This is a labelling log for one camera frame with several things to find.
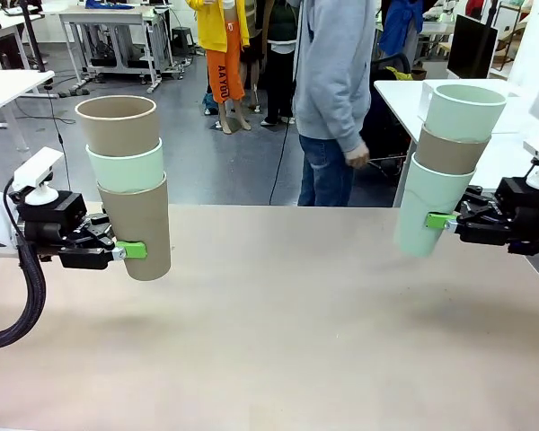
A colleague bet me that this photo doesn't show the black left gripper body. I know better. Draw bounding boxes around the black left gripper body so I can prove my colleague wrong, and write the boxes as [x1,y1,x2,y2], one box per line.
[16,191,91,269]

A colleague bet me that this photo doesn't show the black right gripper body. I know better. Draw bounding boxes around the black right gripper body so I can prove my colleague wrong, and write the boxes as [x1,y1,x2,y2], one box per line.
[496,177,539,246]

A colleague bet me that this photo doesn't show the brown plastic cup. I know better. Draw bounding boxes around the brown plastic cup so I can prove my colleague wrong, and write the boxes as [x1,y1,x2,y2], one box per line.
[75,94,163,158]
[96,172,172,283]
[412,123,493,177]

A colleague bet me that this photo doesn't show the light green plastic cup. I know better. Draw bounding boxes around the light green plastic cup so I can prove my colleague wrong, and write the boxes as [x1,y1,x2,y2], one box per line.
[84,136,168,195]
[424,84,508,143]
[393,151,477,259]

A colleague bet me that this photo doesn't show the white plastic basket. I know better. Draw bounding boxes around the white plastic basket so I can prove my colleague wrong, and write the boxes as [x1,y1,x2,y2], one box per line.
[420,79,522,135]

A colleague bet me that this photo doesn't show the person's right forearm grey sleeve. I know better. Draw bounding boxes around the person's right forearm grey sleeve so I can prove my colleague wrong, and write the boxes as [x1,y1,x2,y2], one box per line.
[335,75,375,152]

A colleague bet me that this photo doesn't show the person's right hand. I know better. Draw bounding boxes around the person's right hand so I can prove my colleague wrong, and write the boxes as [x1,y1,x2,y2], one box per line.
[343,137,371,171]

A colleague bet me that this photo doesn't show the white side table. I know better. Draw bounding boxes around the white side table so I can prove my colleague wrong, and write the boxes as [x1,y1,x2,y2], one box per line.
[374,79,539,208]

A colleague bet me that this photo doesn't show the white table with white leg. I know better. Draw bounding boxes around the white table with white leg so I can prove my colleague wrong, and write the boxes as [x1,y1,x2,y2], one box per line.
[0,69,57,156]

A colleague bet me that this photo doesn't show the yellow cloth item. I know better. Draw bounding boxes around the yellow cloth item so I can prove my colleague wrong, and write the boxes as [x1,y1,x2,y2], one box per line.
[384,66,414,82]

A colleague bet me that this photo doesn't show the black computer monitor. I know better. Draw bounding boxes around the black computer monitor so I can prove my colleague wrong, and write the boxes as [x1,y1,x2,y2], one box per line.
[446,13,499,81]

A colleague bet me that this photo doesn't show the wooden chair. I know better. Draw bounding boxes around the wooden chair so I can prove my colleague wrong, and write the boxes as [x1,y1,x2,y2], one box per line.
[496,0,529,72]

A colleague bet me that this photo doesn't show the black office chair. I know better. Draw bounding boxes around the black office chair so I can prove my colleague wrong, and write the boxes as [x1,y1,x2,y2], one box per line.
[363,52,414,207]

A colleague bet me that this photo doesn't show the black pole stand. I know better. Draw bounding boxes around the black pole stand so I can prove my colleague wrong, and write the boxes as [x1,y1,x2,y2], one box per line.
[20,0,59,99]

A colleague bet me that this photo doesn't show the blue jacket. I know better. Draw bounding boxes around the blue jacket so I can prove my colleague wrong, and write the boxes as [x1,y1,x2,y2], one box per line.
[377,0,426,58]

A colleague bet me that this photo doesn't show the person in grey hoodie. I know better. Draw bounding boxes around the person in grey hoodie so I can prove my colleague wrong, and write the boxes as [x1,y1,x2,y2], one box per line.
[293,0,386,207]

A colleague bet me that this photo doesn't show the mannequin yellow jacket orange shorts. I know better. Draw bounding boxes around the mannequin yellow jacket orange shorts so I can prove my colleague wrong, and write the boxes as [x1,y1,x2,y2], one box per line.
[184,0,252,136]

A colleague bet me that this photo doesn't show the white background desk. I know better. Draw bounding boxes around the white background desk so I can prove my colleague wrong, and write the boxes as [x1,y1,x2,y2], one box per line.
[0,4,44,68]

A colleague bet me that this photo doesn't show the mannequin in dark skirt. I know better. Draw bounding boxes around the mannequin in dark skirt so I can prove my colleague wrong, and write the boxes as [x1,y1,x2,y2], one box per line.
[241,0,268,111]

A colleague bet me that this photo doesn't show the mannequin in black outfit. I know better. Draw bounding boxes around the mannequin in black outfit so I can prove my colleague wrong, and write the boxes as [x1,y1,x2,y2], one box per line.
[260,0,307,127]

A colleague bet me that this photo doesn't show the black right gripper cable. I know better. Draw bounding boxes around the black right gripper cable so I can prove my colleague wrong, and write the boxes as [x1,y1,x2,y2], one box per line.
[507,219,539,257]

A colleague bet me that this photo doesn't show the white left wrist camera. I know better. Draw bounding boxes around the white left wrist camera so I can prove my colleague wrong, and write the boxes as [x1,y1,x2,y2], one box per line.
[11,146,66,207]

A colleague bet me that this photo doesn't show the black floor cable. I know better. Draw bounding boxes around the black floor cable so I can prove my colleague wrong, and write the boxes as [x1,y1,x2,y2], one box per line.
[15,83,77,202]

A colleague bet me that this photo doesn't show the black hanging cable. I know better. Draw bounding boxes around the black hanging cable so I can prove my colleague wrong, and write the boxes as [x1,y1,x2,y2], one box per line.
[269,78,300,203]

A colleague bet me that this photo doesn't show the white workbench with metal frame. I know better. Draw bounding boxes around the white workbench with metal frame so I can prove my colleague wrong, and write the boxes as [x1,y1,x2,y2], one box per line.
[57,3,174,94]

